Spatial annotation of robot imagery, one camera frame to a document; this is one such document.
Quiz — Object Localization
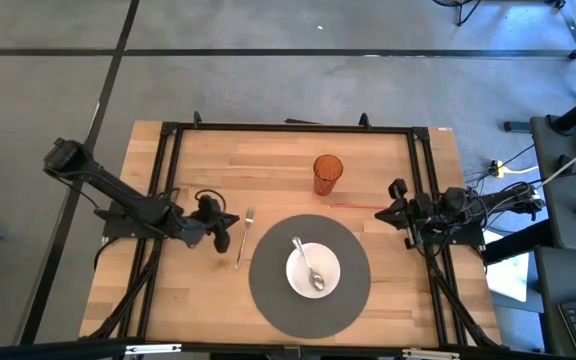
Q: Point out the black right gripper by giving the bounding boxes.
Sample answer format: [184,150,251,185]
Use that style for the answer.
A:
[373,178,435,251]

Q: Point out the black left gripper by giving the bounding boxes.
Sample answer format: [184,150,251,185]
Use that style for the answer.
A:
[190,195,241,254]

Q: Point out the silver metal fork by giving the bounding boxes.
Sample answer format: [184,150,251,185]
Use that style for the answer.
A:
[233,207,256,272]

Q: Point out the red drinking straw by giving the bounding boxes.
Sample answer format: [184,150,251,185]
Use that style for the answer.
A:
[328,203,389,210]

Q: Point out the red faceted plastic tumbler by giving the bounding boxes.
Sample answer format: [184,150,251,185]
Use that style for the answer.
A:
[312,154,345,197]

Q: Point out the white bowl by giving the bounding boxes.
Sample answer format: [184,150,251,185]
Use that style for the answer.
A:
[285,242,342,300]

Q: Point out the silver metal spoon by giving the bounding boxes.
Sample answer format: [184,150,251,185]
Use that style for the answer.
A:
[291,236,326,292]

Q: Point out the grey round woven placemat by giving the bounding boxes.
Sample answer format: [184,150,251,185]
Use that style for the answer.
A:
[248,213,372,340]

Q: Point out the white paper sheet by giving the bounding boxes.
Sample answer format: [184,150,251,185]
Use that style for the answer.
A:
[484,231,530,304]

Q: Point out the grey desk with keyboard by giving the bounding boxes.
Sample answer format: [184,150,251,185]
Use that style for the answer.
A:
[534,246,576,360]

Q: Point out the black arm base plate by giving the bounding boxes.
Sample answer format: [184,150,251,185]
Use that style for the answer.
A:
[101,199,175,241]
[416,219,487,248]

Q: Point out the black aluminium table frame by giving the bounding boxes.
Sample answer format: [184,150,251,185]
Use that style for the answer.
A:
[78,110,505,352]

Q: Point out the yellow power cable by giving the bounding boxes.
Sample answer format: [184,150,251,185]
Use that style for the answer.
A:
[502,164,540,175]

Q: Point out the black floor cable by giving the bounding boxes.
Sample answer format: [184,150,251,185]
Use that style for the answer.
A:
[462,143,537,187]

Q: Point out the silver mounting bracket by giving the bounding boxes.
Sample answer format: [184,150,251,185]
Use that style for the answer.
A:
[124,342,183,357]
[401,347,462,360]

